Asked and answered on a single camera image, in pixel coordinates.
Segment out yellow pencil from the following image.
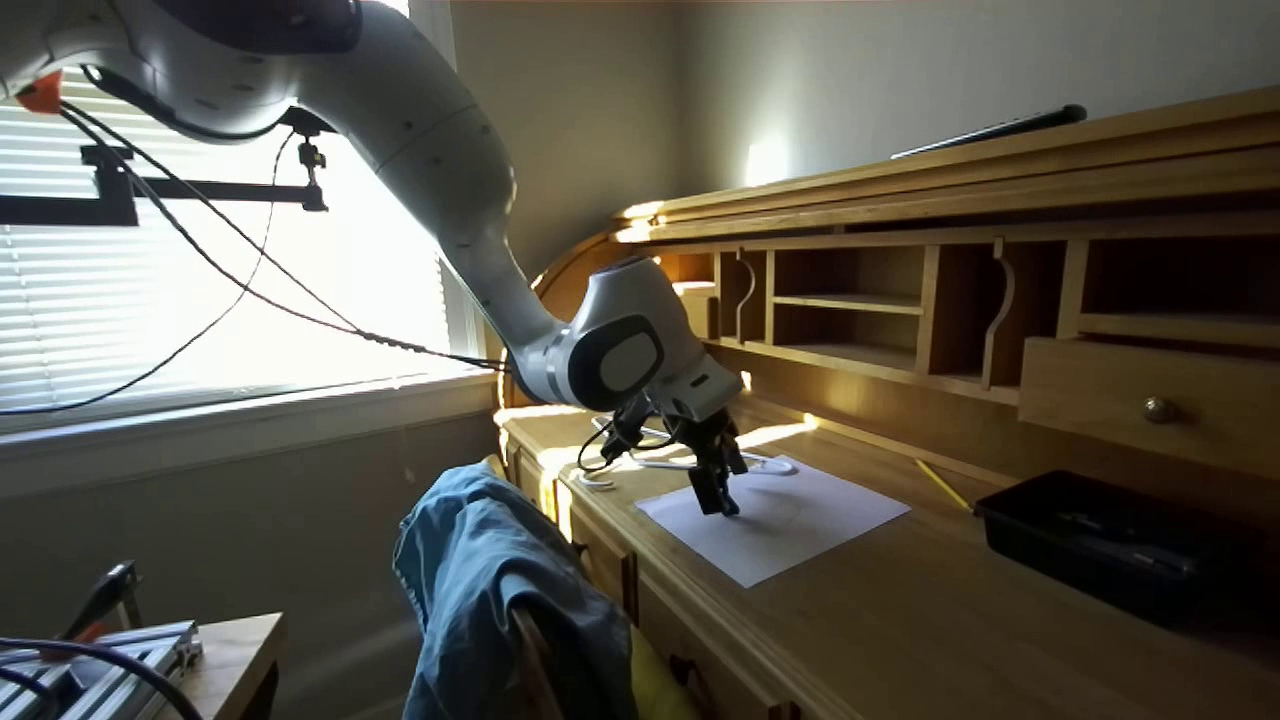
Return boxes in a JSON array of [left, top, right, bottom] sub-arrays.
[[917, 456, 975, 517]]

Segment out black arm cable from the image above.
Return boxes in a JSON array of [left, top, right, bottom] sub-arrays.
[[55, 96, 510, 377]]

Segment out thin black looped cable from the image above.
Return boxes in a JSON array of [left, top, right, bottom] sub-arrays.
[[0, 630, 207, 720]]

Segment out white window blinds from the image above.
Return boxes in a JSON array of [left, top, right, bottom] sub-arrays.
[[0, 57, 460, 418]]

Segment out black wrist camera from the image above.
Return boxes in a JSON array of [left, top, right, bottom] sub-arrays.
[[593, 410, 659, 472]]

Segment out blue cloth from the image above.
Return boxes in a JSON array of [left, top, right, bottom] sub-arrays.
[[387, 456, 645, 720]]

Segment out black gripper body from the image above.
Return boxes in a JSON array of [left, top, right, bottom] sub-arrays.
[[673, 405, 750, 485]]

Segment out small wooden desk drawer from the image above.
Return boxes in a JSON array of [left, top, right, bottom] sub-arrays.
[[1016, 330, 1280, 489]]

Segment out round drawer knob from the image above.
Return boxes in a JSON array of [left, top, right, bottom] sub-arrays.
[[1138, 390, 1197, 431]]

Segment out orange cable clip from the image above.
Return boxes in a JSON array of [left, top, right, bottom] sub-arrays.
[[13, 67, 69, 121]]

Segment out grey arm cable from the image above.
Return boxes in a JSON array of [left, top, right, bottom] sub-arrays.
[[0, 125, 302, 423]]

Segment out aluminium base frame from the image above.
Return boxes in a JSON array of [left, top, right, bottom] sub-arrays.
[[0, 614, 207, 720]]

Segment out black clamp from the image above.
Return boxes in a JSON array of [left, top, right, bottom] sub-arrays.
[[55, 554, 146, 642]]

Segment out yellow chair cushion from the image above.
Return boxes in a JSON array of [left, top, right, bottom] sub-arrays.
[[624, 625, 699, 720]]

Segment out black remote control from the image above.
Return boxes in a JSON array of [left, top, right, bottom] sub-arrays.
[[887, 99, 1091, 168]]

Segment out wooden roll-top desk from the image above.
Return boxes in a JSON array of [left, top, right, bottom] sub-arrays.
[[492, 85, 1280, 720]]

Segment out black plastic tray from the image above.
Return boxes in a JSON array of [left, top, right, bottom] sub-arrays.
[[970, 466, 1263, 628]]

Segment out light wooden robot table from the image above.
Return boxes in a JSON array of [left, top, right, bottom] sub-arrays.
[[0, 607, 290, 720]]

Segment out black camera stand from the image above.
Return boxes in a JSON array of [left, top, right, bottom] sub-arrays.
[[0, 110, 334, 229]]

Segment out white paper sheet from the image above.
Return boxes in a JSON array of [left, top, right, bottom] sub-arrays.
[[637, 450, 917, 593]]

